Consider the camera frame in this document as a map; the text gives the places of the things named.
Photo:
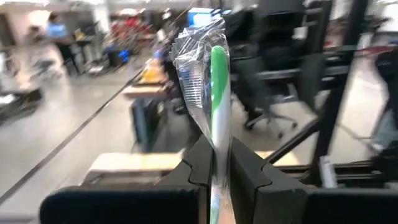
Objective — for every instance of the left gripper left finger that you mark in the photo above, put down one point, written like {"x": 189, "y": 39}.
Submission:
{"x": 124, "y": 205}

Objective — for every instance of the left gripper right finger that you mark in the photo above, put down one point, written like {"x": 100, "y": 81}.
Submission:
{"x": 311, "y": 207}

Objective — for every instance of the green toothbrush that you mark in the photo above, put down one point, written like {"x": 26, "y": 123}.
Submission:
{"x": 219, "y": 77}

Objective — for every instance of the silver aluminium extrusion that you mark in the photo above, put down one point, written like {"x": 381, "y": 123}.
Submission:
{"x": 328, "y": 171}

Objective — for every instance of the black office chair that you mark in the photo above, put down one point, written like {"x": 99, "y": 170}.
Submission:
{"x": 270, "y": 116}

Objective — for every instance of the yellow container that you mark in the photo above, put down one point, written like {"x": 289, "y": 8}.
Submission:
{"x": 152, "y": 74}

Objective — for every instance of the computer with blue lights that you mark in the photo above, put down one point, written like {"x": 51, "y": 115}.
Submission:
{"x": 122, "y": 56}

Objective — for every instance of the red parts shelf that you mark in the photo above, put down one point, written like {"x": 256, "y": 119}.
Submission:
{"x": 130, "y": 28}

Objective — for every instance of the person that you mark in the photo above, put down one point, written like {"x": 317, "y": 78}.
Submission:
{"x": 56, "y": 31}

